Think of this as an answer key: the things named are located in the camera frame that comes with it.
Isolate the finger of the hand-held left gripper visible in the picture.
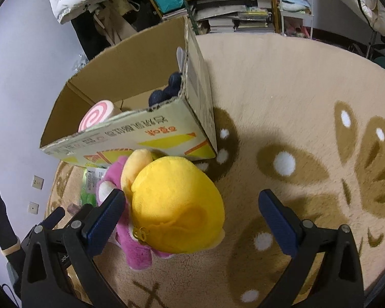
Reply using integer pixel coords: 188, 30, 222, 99
43, 207, 66, 230

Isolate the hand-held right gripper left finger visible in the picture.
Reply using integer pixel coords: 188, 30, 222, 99
21, 189, 126, 308

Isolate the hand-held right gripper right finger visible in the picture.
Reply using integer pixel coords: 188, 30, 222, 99
258, 189, 365, 308

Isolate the green packet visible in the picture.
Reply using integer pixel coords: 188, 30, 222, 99
80, 166, 108, 207

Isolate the yellow and pink plush doll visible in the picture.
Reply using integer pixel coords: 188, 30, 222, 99
95, 149, 227, 272

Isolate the printed cardboard box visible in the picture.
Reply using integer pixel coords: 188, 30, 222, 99
39, 16, 219, 169

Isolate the person's left forearm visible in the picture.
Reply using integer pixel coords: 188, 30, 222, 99
0, 183, 21, 275

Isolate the pink swirl lollipop plush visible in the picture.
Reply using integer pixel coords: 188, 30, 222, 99
78, 99, 116, 133

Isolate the beige patterned rug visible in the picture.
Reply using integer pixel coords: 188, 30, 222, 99
46, 34, 385, 308

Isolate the dark navy plush toy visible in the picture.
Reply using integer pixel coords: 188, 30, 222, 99
148, 72, 184, 107

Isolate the black hanging coat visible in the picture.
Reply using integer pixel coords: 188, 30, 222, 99
71, 0, 129, 61

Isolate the beige hanging cloth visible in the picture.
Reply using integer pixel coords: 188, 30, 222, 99
93, 0, 142, 45

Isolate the stack of books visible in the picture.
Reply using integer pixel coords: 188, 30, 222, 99
162, 0, 275, 34

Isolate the white trolley cart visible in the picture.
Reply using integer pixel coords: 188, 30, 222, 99
273, 0, 315, 37

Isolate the light blue cloth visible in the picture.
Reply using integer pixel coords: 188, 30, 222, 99
281, 0, 310, 14

